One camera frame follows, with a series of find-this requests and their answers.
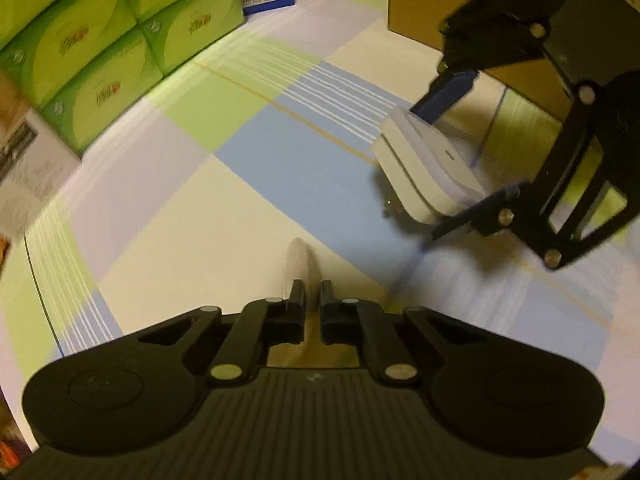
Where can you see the white product box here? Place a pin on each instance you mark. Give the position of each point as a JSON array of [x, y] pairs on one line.
[[35, 175]]

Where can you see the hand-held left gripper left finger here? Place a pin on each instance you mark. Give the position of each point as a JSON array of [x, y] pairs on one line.
[[297, 310]]

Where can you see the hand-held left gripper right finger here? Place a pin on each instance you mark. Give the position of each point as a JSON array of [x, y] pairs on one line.
[[327, 310]]

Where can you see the stack of green tissue packs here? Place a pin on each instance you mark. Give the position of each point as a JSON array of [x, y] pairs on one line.
[[100, 35]]

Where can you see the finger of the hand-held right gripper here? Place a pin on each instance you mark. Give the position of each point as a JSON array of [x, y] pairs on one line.
[[480, 212], [450, 92]]

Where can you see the large cardboard box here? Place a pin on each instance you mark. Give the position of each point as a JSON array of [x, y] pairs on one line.
[[415, 5]]

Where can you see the desktop with checked tablecloth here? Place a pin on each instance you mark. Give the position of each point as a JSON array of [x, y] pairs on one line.
[[200, 185]]

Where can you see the beige stick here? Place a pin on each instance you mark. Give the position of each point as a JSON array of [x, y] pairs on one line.
[[300, 260]]

